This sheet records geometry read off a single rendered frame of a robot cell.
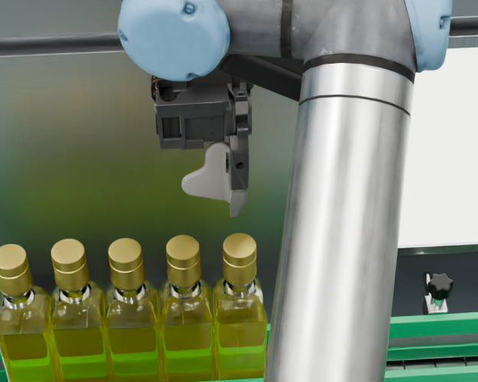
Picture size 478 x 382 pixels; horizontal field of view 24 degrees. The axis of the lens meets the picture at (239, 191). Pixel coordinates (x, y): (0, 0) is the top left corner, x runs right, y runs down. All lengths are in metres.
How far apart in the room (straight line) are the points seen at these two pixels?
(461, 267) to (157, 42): 0.79
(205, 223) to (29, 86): 0.28
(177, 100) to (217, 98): 0.03
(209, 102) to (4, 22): 0.25
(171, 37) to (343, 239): 0.18
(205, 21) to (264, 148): 0.49
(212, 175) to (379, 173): 0.32
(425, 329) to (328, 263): 0.66
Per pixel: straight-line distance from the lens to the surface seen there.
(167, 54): 0.74
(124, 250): 1.12
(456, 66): 1.16
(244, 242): 1.12
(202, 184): 1.00
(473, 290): 1.49
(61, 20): 1.08
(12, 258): 1.13
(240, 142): 0.95
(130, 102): 1.14
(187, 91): 0.94
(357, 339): 0.68
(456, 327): 1.34
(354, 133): 0.70
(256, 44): 0.75
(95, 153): 1.19
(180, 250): 1.12
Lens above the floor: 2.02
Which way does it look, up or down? 47 degrees down
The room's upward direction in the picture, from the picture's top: straight up
